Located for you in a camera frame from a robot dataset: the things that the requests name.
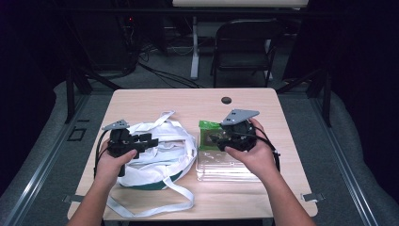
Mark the person's right hand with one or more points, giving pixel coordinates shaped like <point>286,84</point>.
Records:
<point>260,157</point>

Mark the black folding chair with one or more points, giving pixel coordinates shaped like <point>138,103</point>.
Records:
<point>244,34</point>

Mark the white desk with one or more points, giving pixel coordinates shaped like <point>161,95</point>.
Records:
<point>238,3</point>

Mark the person's left hand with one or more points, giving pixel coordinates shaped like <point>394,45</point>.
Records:
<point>109,169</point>

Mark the clear plastic zip bag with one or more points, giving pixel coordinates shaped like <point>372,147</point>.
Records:
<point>219,166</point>

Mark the white canvas tote bag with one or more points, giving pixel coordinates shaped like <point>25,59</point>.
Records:
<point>169,147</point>

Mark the green seaweed snack packet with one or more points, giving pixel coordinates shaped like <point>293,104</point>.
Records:
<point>205,133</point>

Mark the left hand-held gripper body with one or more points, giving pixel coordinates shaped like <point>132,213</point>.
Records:
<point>120,141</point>

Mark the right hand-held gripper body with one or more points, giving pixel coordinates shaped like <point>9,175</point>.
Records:
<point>240,135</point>

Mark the black metal stand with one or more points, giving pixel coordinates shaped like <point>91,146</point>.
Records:
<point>70,94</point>
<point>326,97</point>

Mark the grey table bracket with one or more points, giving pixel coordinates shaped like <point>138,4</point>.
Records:
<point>73,198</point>
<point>313,197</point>

